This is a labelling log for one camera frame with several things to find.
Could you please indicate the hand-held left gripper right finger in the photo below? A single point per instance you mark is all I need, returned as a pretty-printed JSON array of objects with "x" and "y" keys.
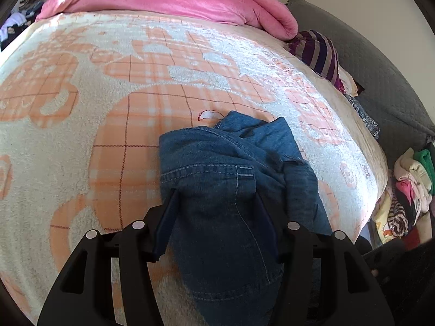
[{"x": 268, "y": 232}]

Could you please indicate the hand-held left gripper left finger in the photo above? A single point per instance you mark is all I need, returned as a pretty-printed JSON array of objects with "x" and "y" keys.
[{"x": 163, "y": 231}]

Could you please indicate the blue denim jeans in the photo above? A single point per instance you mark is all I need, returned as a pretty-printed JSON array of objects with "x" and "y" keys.
[{"x": 210, "y": 163}]

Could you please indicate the pile of folded clothes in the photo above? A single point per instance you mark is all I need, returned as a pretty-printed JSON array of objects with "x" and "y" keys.
[{"x": 411, "y": 190}]

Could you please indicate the beige bedspread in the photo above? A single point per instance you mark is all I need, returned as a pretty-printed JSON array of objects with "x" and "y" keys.
[{"x": 356, "y": 132}]

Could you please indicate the orange white printed blanket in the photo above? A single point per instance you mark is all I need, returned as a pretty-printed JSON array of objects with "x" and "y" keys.
[{"x": 102, "y": 115}]

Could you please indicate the dark floral cloth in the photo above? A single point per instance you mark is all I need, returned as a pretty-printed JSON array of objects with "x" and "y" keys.
[{"x": 365, "y": 117}]

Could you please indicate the magenta cloth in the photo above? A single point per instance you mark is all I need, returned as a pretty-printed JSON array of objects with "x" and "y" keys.
[{"x": 340, "y": 86}]

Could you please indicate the white pillow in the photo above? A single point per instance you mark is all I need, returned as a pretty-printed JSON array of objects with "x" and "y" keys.
[{"x": 350, "y": 81}]

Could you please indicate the grey quilted headboard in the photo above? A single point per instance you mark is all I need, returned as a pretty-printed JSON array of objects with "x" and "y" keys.
[{"x": 380, "y": 74}]

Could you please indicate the purple striped pillow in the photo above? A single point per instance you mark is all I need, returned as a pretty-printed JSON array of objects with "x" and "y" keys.
[{"x": 317, "y": 52}]

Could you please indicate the pink duvet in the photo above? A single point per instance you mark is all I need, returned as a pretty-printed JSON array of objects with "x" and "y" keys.
[{"x": 170, "y": 3}]

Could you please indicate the heap of clothes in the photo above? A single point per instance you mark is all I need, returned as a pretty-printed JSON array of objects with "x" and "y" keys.
[{"x": 20, "y": 13}]

